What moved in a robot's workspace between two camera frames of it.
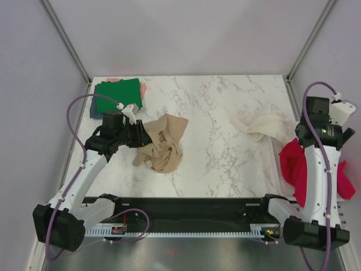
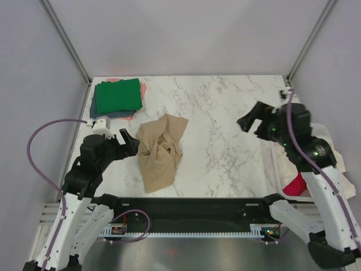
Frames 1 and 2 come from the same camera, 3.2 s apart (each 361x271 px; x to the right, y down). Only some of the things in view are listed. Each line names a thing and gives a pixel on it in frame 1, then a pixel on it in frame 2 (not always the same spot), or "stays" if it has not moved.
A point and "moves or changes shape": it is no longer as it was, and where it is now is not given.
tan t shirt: (164, 153) moves or changes shape
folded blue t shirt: (93, 110) stays
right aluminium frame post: (303, 53) stays
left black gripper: (141, 136) to (124, 149)
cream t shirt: (263, 121) moves or changes shape
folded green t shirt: (126, 91) stays
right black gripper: (347, 134) to (262, 111)
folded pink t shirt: (143, 87) stays
